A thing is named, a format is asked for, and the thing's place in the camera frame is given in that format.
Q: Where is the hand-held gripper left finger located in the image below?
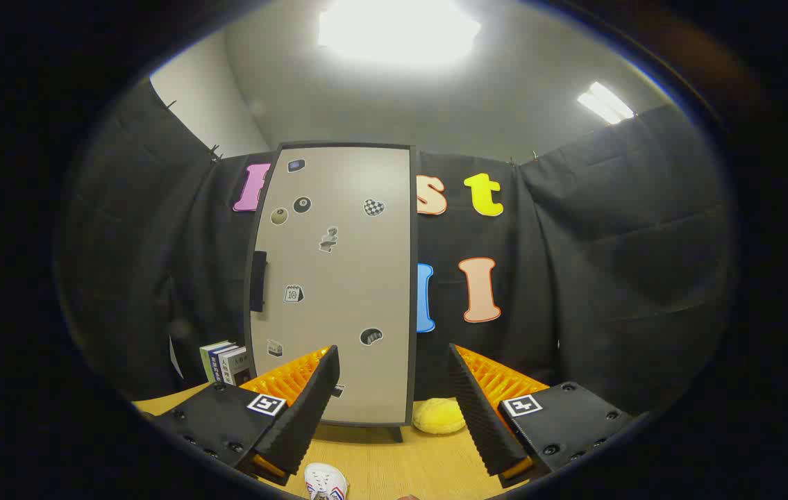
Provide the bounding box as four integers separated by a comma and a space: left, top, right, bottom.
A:
151, 345, 340, 487

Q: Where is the black cabinet door handle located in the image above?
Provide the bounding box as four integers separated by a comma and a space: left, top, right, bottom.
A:
250, 251, 267, 312

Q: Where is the dark grey shoe cabinet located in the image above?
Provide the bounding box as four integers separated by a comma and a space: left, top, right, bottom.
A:
244, 142, 419, 443

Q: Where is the yellow plush toy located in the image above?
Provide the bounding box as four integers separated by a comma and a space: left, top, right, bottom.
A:
412, 398, 467, 435

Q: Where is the narrow ceiling light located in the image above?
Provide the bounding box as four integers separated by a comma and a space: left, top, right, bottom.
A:
578, 82, 635, 126

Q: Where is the green-spined book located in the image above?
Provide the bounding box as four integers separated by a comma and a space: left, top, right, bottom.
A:
199, 340, 231, 383

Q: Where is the white striped canvas shoe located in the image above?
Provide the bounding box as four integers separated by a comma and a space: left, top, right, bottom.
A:
304, 463, 349, 500

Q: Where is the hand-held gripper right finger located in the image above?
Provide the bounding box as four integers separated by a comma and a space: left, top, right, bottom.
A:
448, 343, 637, 488

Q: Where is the black backdrop cloth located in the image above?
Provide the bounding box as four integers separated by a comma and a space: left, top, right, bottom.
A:
60, 76, 738, 417

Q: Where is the grey shoe cabinet door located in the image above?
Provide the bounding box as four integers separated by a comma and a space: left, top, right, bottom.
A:
249, 146, 414, 424

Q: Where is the white and dark book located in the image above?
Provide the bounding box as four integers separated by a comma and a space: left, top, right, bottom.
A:
221, 346, 253, 387

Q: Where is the large ceiling light panel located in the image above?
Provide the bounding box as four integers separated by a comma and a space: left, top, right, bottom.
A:
317, 0, 481, 67

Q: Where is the blue-spined book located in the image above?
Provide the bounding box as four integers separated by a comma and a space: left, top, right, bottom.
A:
212, 344, 238, 384

